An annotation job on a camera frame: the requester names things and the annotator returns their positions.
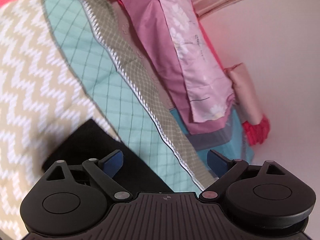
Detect peach bolster pillow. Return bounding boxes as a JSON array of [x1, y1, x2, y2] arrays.
[[225, 63, 264, 125]]

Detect pink floral pillow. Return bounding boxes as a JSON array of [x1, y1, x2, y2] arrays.
[[117, 0, 234, 134]]

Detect red knitted blanket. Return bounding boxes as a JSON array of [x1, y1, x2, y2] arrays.
[[242, 114, 271, 146]]

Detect black pants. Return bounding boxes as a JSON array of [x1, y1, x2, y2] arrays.
[[42, 119, 172, 195]]

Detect patterned quilt bedspread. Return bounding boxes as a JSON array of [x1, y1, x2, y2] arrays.
[[0, 0, 218, 239]]

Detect blue grey striped pillow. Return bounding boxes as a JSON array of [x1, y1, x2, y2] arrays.
[[170, 109, 254, 163]]

